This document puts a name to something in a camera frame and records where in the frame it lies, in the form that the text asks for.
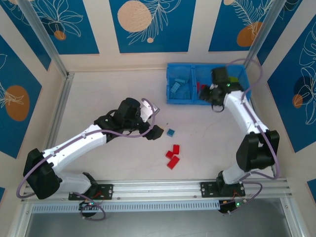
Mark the black controller board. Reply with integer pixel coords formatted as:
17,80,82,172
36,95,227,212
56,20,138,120
219,200,244,214
79,201,102,212

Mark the aluminium frame post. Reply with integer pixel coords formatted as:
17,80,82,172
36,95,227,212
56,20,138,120
17,0,70,79
243,0,289,71

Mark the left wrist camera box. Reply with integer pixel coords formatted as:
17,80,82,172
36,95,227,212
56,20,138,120
140,101,160,122

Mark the grey metal sheet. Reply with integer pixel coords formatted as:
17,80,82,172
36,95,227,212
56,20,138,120
24,212,292,237

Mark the aluminium side rail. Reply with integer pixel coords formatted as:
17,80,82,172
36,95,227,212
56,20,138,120
36,72,75,184

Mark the blue three-compartment plastic bin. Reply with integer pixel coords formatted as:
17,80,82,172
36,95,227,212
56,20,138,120
165,62,252,106

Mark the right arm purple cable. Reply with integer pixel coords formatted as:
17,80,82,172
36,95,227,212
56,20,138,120
225,58,281,215

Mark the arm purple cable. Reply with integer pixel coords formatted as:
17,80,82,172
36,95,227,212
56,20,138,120
16,98,157,221
225,58,281,215

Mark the white slotted cable duct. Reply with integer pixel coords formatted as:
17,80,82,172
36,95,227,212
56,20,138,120
31,199,220,213

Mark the blue floral wall panel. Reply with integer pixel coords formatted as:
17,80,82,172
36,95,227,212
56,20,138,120
208,0,277,52
24,0,100,55
0,34,43,159
256,0,304,67
109,0,197,54
0,4,52,72
267,23,316,154

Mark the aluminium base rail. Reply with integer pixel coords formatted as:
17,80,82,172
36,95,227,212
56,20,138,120
21,178,294,203

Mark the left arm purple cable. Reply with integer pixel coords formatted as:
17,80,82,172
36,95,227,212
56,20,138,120
16,98,157,221

